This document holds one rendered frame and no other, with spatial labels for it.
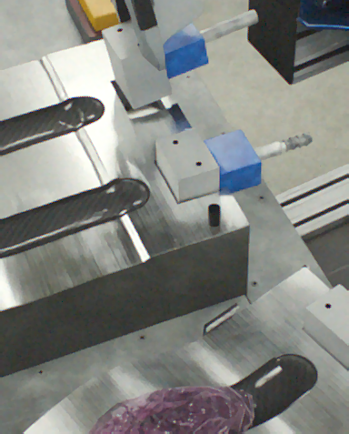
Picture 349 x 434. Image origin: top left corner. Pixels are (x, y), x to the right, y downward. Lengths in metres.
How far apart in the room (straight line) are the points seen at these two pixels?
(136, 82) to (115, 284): 0.18
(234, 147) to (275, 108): 1.36
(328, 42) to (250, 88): 1.08
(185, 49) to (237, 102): 1.34
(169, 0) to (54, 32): 0.32
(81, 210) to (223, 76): 1.45
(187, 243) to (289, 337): 0.11
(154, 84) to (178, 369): 0.26
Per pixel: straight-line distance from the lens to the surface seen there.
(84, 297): 0.93
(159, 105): 1.08
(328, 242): 1.83
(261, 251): 1.04
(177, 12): 0.97
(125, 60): 0.99
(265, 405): 0.89
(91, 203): 0.97
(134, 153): 1.00
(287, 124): 2.31
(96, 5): 1.23
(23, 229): 0.97
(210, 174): 0.95
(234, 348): 0.91
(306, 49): 1.29
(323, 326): 0.90
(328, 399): 0.89
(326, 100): 2.36
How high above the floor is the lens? 1.60
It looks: 48 degrees down
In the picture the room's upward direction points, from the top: 2 degrees counter-clockwise
